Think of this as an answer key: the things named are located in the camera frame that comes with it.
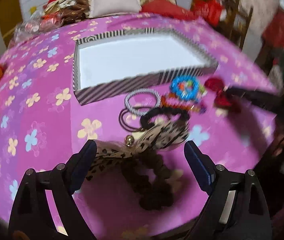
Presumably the leopard bow brown scrunchie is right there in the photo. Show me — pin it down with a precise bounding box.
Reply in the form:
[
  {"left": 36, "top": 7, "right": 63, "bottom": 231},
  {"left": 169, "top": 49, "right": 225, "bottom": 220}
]
[{"left": 86, "top": 120, "right": 189, "bottom": 211}]

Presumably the brown patterned blanket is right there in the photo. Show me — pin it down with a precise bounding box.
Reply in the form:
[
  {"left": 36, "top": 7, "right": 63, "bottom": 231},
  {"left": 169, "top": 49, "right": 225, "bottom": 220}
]
[{"left": 58, "top": 0, "right": 89, "bottom": 25}]

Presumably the blue bead bracelet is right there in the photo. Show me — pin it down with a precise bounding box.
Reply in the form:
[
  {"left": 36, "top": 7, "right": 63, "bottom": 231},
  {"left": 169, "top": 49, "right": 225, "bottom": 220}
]
[{"left": 169, "top": 75, "right": 201, "bottom": 103}]

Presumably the striped black white box tray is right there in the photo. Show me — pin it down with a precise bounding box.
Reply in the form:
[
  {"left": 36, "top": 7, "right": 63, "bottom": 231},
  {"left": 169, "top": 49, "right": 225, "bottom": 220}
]
[{"left": 73, "top": 28, "right": 218, "bottom": 106}]

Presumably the black scrunchie hair tie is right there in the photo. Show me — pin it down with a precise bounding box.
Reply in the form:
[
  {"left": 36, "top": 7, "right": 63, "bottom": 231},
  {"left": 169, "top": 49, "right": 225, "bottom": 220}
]
[{"left": 140, "top": 106, "right": 191, "bottom": 131}]

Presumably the red cushion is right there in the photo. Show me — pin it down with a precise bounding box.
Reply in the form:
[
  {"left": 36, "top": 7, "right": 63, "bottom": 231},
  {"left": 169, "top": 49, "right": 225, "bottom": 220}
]
[{"left": 140, "top": 0, "right": 198, "bottom": 21}]

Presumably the wooden chair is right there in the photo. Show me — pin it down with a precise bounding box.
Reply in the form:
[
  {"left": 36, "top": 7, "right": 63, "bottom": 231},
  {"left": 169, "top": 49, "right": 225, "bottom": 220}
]
[{"left": 220, "top": 0, "right": 254, "bottom": 50}]

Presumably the light grey pillow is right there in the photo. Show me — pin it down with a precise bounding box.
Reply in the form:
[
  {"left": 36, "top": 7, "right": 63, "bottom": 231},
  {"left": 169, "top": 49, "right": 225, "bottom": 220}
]
[{"left": 89, "top": 0, "right": 141, "bottom": 18}]

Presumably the orange bead bracelet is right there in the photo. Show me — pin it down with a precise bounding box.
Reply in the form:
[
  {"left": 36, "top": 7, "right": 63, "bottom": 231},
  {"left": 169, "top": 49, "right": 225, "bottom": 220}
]
[{"left": 159, "top": 93, "right": 208, "bottom": 114}]

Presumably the red satin bow clip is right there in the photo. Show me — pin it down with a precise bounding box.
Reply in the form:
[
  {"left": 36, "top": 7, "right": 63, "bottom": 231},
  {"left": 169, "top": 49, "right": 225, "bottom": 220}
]
[{"left": 204, "top": 77, "right": 241, "bottom": 113}]

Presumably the clear plastic bag of items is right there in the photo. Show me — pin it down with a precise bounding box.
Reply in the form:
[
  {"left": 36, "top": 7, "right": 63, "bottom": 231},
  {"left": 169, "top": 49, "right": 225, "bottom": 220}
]
[{"left": 13, "top": 11, "right": 63, "bottom": 43}]

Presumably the pink floral bed sheet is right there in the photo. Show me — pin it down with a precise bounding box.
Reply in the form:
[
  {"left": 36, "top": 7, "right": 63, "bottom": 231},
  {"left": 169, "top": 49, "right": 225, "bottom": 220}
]
[{"left": 0, "top": 13, "right": 274, "bottom": 239}]

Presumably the red paper shopping bag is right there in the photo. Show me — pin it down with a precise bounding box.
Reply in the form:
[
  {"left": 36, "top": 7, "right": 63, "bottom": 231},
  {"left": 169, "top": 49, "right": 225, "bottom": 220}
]
[{"left": 191, "top": 0, "right": 227, "bottom": 27}]

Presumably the silver braided hair tie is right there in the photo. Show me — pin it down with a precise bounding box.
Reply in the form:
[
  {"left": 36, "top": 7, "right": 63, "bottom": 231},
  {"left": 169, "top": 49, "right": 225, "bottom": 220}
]
[{"left": 124, "top": 88, "right": 162, "bottom": 117}]

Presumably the dark brown thin hair tie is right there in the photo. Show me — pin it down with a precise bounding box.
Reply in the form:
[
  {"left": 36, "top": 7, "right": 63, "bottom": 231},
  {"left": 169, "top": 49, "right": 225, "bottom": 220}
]
[{"left": 118, "top": 106, "right": 155, "bottom": 132}]

